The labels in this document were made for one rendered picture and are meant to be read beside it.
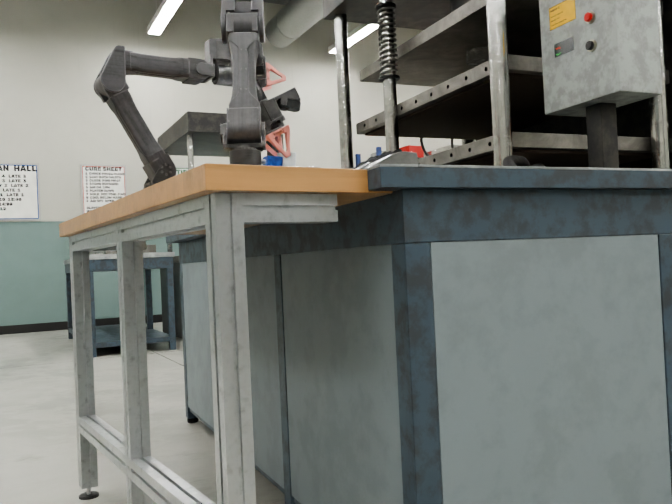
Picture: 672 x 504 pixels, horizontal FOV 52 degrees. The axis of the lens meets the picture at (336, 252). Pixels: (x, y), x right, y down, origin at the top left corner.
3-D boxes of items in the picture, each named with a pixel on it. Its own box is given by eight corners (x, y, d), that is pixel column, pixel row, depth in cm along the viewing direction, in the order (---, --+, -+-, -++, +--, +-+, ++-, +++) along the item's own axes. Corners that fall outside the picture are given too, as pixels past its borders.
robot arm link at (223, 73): (229, 65, 203) (207, 62, 199) (237, 60, 198) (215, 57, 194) (230, 89, 202) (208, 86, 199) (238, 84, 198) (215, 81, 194)
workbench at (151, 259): (88, 358, 529) (83, 243, 530) (66, 338, 699) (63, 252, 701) (178, 349, 560) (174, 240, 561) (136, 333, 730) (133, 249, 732)
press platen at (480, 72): (503, 68, 219) (502, 53, 219) (356, 134, 320) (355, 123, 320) (669, 83, 249) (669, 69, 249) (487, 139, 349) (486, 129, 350)
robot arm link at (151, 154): (173, 177, 193) (110, 71, 185) (180, 174, 187) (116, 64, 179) (154, 188, 190) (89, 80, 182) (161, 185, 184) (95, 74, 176)
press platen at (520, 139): (507, 146, 219) (506, 131, 219) (358, 187, 319) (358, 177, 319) (673, 152, 248) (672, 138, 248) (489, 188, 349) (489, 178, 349)
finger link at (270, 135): (292, 153, 182) (276, 121, 180) (302, 150, 175) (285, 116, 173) (271, 164, 179) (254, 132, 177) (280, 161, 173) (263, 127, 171)
